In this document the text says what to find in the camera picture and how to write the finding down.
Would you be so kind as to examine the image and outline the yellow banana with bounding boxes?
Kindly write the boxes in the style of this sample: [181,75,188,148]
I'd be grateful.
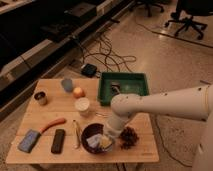
[73,120,80,149]

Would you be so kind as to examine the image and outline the tangled floor cables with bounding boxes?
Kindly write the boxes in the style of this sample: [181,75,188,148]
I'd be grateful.
[71,31,138,74]

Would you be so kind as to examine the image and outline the black office chair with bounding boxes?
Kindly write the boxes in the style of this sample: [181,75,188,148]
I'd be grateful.
[164,0,213,40]

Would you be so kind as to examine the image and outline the purple bowl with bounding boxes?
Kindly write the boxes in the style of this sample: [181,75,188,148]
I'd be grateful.
[81,123,114,154]

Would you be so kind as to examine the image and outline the dark metal tray item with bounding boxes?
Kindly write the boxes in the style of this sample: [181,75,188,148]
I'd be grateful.
[111,82,121,95]

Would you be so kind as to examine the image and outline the dark grape bunch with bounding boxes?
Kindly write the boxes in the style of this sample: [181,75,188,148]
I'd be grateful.
[119,127,139,149]

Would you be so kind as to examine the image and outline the wooden table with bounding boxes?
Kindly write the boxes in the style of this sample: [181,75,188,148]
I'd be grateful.
[6,79,159,164]

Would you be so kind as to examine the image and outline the grey blue towel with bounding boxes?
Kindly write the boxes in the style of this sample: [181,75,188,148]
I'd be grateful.
[86,134,103,148]

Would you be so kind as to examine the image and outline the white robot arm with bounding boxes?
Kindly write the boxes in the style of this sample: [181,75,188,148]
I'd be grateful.
[103,85,213,171]

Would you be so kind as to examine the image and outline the black shelf device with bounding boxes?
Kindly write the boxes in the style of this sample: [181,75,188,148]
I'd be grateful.
[65,2,97,18]

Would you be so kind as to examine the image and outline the green plastic tray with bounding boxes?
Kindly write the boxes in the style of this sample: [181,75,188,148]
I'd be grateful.
[97,72,149,106]

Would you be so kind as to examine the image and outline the blue sponge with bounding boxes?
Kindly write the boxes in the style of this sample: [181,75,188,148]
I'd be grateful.
[18,129,41,153]

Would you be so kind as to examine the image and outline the black rectangular remote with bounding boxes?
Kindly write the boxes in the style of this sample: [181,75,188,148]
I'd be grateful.
[51,129,65,154]

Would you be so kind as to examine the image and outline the orange apple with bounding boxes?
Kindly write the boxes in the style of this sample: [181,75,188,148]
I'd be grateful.
[73,87,85,98]

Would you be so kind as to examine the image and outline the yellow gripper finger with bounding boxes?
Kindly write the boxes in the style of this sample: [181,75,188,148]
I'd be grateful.
[99,135,113,149]

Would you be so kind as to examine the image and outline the blue grey cup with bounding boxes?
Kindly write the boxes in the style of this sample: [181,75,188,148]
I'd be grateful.
[61,78,73,92]

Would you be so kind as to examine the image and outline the black power box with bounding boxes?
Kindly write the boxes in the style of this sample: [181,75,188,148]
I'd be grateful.
[81,63,97,78]

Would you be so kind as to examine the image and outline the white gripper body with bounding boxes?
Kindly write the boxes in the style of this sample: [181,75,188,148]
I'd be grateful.
[104,122,124,138]

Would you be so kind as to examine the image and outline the orange carrot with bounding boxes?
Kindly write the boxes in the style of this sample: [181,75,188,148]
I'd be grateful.
[39,118,66,134]

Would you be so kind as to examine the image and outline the metal tin can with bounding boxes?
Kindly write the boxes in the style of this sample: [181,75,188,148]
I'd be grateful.
[34,91,47,106]

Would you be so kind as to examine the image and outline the white cup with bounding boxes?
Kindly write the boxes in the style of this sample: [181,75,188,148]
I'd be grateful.
[75,97,90,116]

